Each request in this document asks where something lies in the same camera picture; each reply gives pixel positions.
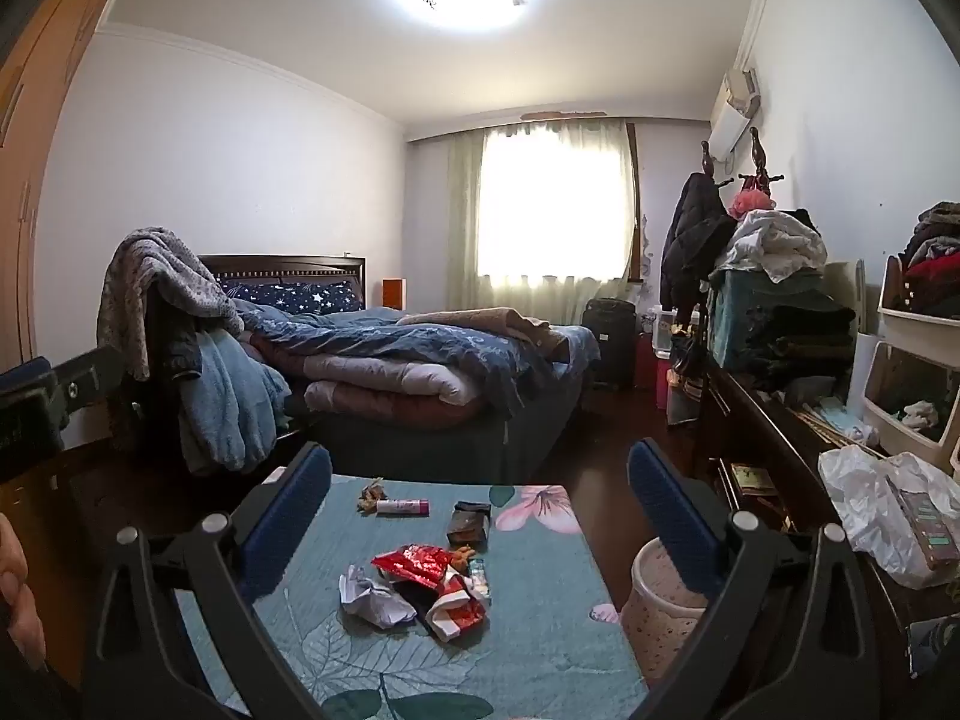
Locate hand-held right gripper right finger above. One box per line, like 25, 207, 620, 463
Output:
626, 439, 882, 720

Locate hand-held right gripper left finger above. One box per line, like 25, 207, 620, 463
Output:
79, 441, 335, 720

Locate white pink-dotted bin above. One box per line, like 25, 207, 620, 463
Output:
621, 536, 722, 687

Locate white paper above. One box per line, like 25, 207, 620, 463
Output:
339, 566, 417, 629

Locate red foil wrapper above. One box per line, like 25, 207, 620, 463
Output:
371, 544, 455, 593

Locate dark snack packet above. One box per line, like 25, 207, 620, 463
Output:
446, 501, 494, 548

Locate red white wrapper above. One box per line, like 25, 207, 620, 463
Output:
424, 571, 488, 643

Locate person's left hand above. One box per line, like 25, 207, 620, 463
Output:
0, 514, 47, 670

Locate yellow framed box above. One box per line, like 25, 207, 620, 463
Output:
727, 463, 781, 500

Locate dark wooden dresser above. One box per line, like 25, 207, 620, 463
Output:
697, 367, 960, 720

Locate light blue fleece blanket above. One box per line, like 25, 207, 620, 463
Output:
180, 330, 293, 475

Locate dark jacket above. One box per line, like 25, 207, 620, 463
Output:
154, 315, 207, 407

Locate pink white folded quilt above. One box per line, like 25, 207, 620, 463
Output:
304, 352, 488, 412

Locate teal floral tablecloth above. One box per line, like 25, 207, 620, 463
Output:
176, 474, 653, 720

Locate black suitcase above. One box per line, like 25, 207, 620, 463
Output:
581, 298, 638, 391

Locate bed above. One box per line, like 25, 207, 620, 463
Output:
142, 253, 605, 482

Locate white plastic bag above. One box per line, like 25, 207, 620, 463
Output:
817, 446, 960, 590

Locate grey knitted blanket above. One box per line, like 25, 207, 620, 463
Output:
96, 226, 245, 383

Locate teal storage box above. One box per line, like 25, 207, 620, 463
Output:
709, 270, 852, 372

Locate folded dark clothes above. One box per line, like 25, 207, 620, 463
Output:
750, 304, 860, 391

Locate blue duvet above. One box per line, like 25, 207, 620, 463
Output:
232, 298, 601, 421

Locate blue star pillow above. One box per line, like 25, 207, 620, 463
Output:
217, 279, 365, 314

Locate dark wooden headboard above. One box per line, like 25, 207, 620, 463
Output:
196, 253, 367, 312

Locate brown box with teal label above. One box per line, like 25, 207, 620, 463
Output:
885, 476, 960, 571

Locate brown blanket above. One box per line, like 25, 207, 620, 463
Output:
397, 307, 572, 361

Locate wooden wardrobe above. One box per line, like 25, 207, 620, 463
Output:
0, 0, 151, 376

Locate black hanging coat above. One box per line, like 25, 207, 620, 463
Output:
658, 172, 740, 308

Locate dark printed pouch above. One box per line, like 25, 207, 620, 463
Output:
907, 615, 960, 680

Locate white clothes pile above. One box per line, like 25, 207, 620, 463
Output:
712, 208, 830, 278

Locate white storage rack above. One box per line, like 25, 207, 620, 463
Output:
859, 255, 960, 477

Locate pale window curtain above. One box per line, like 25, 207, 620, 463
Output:
446, 120, 646, 312

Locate wooden coat rack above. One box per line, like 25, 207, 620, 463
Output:
701, 127, 785, 196

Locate clothes pile in rack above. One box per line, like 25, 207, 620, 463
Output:
900, 201, 960, 293

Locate white air conditioner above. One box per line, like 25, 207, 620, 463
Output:
707, 67, 762, 162

